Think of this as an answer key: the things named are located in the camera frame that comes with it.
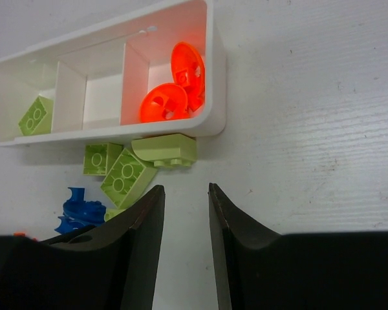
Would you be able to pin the green curved slope lego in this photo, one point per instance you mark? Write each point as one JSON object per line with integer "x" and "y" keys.
{"x": 171, "y": 150}

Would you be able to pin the orange dome lego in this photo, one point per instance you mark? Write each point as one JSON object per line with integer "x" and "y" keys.
{"x": 166, "y": 102}
{"x": 188, "y": 71}

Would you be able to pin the small orange lego piece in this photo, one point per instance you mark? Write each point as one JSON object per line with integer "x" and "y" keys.
{"x": 23, "y": 234}

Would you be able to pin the large blue arch lego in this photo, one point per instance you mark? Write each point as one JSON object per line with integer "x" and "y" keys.
{"x": 78, "y": 213}

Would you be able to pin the green lego brick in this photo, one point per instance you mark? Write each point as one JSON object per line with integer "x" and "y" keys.
{"x": 111, "y": 213}

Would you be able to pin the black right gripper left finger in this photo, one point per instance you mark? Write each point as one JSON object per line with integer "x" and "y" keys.
{"x": 112, "y": 266}

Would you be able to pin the green studded square lego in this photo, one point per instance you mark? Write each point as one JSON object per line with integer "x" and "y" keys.
{"x": 38, "y": 118}

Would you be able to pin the white three-compartment plastic tray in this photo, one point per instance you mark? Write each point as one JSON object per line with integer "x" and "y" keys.
{"x": 98, "y": 76}

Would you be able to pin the green long lego upside-down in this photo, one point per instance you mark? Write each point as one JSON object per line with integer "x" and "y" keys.
{"x": 127, "y": 180}

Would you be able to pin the green square lego upside-down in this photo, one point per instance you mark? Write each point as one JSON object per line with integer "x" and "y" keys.
{"x": 99, "y": 158}

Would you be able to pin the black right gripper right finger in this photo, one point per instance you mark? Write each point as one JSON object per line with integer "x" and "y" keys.
{"x": 258, "y": 268}

